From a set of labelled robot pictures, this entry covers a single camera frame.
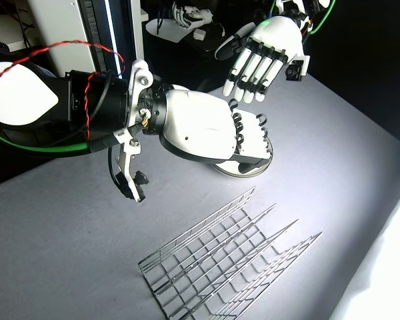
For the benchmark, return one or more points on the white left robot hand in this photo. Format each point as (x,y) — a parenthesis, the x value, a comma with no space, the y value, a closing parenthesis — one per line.
(276,36)

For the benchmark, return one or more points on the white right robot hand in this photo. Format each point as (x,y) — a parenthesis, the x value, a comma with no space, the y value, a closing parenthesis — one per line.
(200,123)

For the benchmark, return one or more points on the black flat device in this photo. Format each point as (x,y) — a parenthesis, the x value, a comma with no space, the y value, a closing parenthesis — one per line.
(213,38)

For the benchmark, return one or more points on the small white box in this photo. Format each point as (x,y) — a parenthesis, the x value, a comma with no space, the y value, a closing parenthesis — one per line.
(199,34)

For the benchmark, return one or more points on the spare white robot hand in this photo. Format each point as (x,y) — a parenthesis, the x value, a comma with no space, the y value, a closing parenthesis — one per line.
(190,15)

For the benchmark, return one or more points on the white flat board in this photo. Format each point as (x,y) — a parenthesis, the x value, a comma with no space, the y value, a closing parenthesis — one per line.
(168,30)

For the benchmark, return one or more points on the white and black robot column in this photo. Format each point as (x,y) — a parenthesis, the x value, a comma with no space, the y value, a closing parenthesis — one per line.
(63,26)

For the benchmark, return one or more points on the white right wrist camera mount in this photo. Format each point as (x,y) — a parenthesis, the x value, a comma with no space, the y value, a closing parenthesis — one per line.
(136,76)

